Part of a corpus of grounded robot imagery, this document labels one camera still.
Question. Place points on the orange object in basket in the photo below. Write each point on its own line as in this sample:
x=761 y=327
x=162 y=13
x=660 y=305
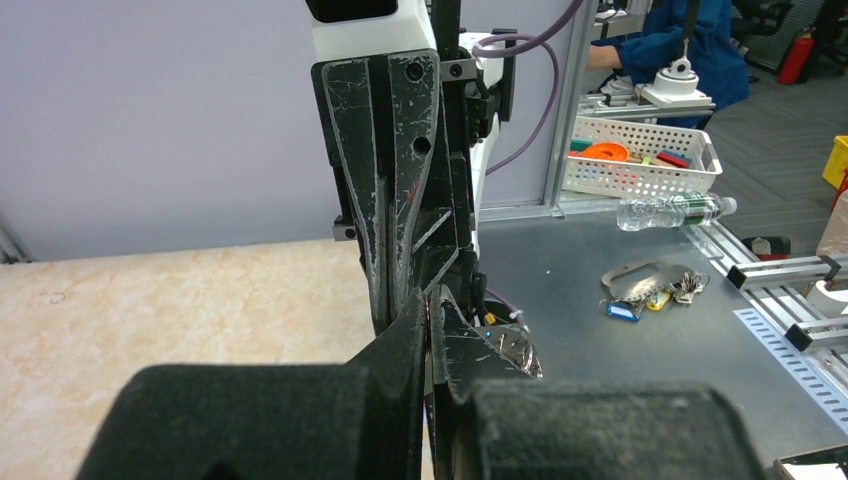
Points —
x=607 y=151

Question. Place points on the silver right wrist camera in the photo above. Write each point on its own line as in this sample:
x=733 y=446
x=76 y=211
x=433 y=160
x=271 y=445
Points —
x=347 y=29

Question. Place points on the smartphone on metal table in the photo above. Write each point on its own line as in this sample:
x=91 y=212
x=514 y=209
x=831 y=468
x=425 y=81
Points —
x=828 y=463

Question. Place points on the red fire extinguisher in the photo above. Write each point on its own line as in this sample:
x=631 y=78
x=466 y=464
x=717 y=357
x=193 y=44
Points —
x=796 y=57

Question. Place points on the white perforated plastic basket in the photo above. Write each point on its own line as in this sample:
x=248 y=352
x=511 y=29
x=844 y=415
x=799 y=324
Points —
x=663 y=160

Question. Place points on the person in blue jacket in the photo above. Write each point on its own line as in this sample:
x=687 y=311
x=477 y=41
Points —
x=637 y=58

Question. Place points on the clear plastic water bottle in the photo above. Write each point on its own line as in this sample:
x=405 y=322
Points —
x=682 y=209

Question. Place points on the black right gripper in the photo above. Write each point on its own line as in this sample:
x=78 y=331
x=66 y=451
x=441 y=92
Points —
x=409 y=135

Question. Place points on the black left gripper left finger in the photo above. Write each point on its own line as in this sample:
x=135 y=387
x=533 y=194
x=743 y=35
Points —
x=362 y=419

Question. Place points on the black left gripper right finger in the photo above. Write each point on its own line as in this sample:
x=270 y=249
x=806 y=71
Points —
x=491 y=420

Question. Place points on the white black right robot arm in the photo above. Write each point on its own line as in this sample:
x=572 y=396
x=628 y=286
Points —
x=408 y=136

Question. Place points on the spare metal key bunch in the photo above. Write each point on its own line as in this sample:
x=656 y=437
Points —
x=650 y=284

